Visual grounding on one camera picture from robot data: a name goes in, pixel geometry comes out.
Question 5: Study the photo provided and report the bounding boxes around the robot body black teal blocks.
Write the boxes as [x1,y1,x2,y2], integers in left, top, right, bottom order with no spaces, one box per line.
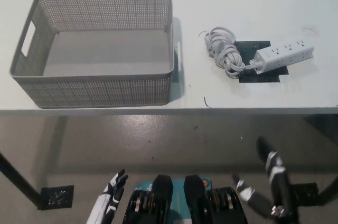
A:
[124,173,249,224]

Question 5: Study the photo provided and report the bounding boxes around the white power strip with cord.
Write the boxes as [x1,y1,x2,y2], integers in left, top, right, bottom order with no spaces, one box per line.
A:
[199,26,315,79]

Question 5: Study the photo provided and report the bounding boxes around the black tape patch on table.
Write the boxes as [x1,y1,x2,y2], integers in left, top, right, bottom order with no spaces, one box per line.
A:
[233,40,289,85]

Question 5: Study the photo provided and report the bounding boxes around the right robot hand black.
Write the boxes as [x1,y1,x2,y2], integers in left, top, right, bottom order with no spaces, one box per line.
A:
[231,136,301,220]

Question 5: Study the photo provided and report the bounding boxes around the grey perforated plastic basket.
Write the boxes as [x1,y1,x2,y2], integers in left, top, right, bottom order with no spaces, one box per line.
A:
[9,0,183,109]

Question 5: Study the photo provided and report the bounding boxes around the black tape patch on floor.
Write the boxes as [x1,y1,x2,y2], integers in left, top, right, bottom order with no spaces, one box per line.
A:
[289,183,321,208]
[36,184,75,210]

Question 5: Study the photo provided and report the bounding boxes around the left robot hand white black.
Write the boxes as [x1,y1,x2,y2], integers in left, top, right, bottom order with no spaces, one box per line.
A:
[86,169,129,224]

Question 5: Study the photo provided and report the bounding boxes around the black metal table leg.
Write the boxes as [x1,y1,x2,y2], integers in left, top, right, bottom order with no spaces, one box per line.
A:
[0,151,51,210]

